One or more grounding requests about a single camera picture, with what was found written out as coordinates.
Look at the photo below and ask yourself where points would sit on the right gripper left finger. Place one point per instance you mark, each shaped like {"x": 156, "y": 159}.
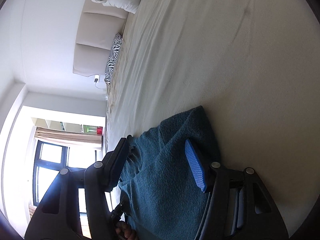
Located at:
{"x": 58, "y": 214}

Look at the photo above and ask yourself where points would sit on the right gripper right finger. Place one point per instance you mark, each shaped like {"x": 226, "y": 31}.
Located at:
{"x": 239, "y": 205}

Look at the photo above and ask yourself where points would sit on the dark teal knit sweater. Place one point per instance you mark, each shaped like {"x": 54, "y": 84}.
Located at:
{"x": 165, "y": 202}

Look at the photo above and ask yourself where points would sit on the person's left hand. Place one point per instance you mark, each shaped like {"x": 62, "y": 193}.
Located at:
{"x": 123, "y": 228}

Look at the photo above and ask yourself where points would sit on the dark framed window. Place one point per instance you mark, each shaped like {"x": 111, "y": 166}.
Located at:
{"x": 51, "y": 158}

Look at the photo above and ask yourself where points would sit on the red box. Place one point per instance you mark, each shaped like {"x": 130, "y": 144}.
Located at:
{"x": 99, "y": 130}

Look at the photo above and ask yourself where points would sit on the beige curtain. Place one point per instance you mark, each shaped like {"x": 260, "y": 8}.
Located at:
{"x": 63, "y": 137}

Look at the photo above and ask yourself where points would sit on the green container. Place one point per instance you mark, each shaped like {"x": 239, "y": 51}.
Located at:
{"x": 90, "y": 129}

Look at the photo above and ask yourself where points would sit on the beige bed sheet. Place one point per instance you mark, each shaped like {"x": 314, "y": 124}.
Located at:
{"x": 253, "y": 65}

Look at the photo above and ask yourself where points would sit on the zebra print pillow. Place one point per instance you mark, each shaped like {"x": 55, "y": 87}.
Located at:
{"x": 115, "y": 48}

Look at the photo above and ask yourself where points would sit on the beige upholstered headboard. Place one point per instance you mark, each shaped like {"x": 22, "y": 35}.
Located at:
{"x": 97, "y": 28}

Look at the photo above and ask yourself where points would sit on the white wall shelf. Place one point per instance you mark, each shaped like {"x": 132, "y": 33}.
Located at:
{"x": 60, "y": 126}

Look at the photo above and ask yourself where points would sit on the wall socket with charger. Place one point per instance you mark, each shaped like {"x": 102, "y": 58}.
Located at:
{"x": 96, "y": 78}

